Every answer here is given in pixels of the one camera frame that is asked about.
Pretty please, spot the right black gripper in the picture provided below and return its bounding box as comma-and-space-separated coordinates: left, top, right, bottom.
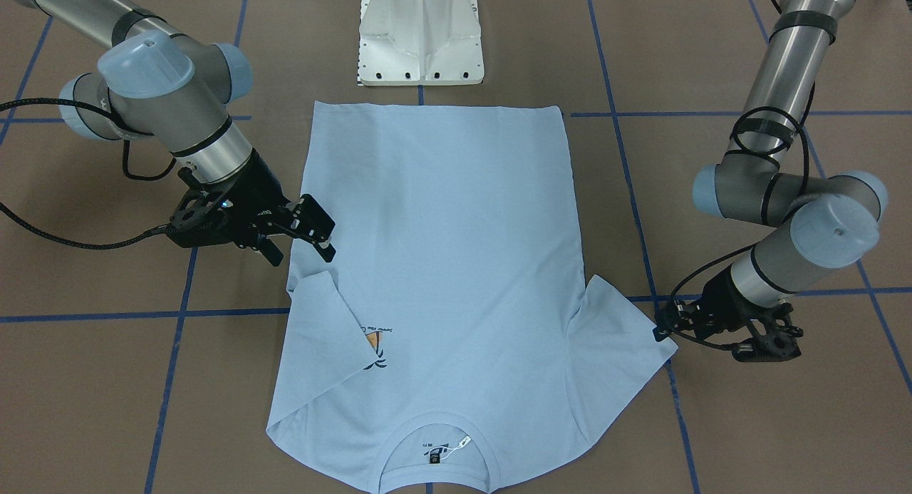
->
167, 150, 336, 267

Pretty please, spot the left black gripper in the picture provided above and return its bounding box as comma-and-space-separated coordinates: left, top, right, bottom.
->
653, 267, 804, 363

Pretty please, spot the light blue t-shirt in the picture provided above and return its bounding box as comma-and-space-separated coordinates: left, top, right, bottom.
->
265, 102, 677, 493

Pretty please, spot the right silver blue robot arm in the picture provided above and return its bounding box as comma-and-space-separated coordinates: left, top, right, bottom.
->
12, 0, 336, 266

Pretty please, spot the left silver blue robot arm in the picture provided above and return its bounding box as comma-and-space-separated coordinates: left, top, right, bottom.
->
653, 0, 888, 363

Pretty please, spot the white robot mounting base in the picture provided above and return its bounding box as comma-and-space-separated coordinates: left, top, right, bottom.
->
356, 0, 485, 87

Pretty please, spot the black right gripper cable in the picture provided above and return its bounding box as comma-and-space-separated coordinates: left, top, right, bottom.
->
0, 98, 179, 251

